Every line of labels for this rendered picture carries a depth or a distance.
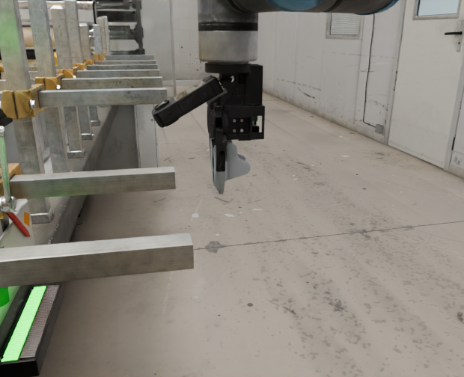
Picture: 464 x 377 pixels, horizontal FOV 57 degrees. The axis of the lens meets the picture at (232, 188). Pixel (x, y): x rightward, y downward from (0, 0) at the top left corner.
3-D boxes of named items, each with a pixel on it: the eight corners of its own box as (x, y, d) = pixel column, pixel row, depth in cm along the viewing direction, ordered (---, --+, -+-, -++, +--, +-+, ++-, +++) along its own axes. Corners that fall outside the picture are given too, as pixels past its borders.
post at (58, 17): (84, 165, 139) (65, 6, 123) (83, 168, 136) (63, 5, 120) (73, 166, 139) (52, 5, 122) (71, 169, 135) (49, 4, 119)
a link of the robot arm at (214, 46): (201, 31, 59) (194, 31, 68) (203, 67, 61) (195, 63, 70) (264, 31, 61) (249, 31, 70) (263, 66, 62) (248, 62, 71)
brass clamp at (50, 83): (69, 92, 114) (67, 72, 112) (60, 99, 102) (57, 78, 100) (45, 93, 113) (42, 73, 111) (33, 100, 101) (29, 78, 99)
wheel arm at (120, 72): (159, 78, 138) (159, 67, 137) (160, 80, 135) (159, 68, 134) (-7, 81, 130) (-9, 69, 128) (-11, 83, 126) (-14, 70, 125)
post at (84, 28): (100, 141, 187) (87, 23, 170) (99, 143, 183) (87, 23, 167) (92, 141, 186) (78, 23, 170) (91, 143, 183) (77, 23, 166)
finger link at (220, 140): (227, 173, 67) (227, 118, 64) (217, 174, 67) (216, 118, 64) (221, 165, 71) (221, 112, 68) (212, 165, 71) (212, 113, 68)
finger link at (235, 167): (251, 197, 71) (252, 143, 67) (216, 200, 70) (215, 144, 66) (248, 191, 73) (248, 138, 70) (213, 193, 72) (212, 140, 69)
